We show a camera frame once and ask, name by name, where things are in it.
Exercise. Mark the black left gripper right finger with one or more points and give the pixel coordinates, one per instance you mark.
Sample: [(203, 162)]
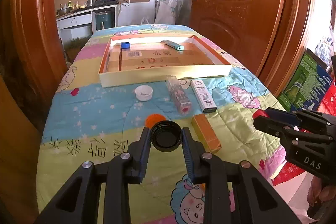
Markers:
[(235, 193)]

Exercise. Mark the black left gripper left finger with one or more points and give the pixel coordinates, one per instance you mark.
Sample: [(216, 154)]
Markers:
[(77, 201)]

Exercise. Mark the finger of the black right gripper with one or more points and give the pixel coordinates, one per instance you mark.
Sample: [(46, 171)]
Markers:
[(273, 129), (300, 117)]

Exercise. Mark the gold rectangular box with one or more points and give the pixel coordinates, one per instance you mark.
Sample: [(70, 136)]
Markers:
[(205, 133)]

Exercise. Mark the black bottle cap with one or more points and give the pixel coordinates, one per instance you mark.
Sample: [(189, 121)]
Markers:
[(166, 136)]

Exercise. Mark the orange bottle cap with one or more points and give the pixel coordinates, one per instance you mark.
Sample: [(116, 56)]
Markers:
[(153, 119)]

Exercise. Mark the person's right hand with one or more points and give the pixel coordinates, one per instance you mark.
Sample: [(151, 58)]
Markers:
[(317, 191)]

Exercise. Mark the red cardboard carton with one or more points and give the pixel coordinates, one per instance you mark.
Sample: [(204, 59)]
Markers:
[(289, 170)]

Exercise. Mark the green cardboard carton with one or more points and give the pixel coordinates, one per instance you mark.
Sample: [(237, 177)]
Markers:
[(308, 85)]

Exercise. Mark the white hello kitty box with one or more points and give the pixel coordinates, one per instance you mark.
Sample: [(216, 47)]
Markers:
[(203, 96)]

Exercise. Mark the colourful cartoon quilt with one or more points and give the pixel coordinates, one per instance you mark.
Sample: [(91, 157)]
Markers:
[(87, 122)]

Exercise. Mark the teal lighter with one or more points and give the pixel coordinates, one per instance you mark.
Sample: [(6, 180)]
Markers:
[(174, 45)]

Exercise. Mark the white bottle cap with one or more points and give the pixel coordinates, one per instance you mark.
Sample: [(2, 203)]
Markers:
[(143, 92)]

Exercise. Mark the brown wooden door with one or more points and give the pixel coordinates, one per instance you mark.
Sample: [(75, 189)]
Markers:
[(244, 28)]

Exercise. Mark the shallow cardboard tray box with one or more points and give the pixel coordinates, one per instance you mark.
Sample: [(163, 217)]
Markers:
[(150, 60)]

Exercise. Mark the white plastic bag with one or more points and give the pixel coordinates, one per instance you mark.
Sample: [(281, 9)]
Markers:
[(166, 13)]

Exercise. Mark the blue bottle cap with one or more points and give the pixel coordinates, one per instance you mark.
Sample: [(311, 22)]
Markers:
[(125, 45)]

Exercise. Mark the white kitchen counter cabinet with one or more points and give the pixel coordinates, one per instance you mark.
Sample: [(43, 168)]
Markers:
[(86, 17)]

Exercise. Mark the green air fryer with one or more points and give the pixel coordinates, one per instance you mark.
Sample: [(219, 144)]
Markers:
[(104, 20)]

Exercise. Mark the metal bowl on counter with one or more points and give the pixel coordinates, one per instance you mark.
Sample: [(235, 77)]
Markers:
[(64, 11)]

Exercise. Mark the black gas stove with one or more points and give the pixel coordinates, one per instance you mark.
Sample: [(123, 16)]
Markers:
[(100, 3)]

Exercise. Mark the wooden door frame left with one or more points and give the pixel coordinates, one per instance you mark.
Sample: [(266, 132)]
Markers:
[(32, 59)]

